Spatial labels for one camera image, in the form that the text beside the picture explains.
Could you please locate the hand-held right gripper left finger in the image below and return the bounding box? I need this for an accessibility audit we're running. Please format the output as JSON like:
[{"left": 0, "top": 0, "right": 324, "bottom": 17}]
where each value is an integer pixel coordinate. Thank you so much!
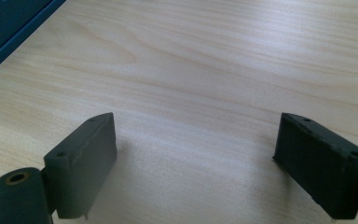
[{"left": 43, "top": 112, "right": 118, "bottom": 220}]

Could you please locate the blue plastic file rack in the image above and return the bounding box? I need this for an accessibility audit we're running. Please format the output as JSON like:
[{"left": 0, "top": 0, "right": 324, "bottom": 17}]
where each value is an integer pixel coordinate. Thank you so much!
[{"left": 0, "top": 0, "right": 67, "bottom": 76}]

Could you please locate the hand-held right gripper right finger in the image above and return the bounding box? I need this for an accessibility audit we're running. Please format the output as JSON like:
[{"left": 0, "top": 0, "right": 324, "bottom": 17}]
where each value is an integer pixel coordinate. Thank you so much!
[{"left": 272, "top": 112, "right": 358, "bottom": 220}]

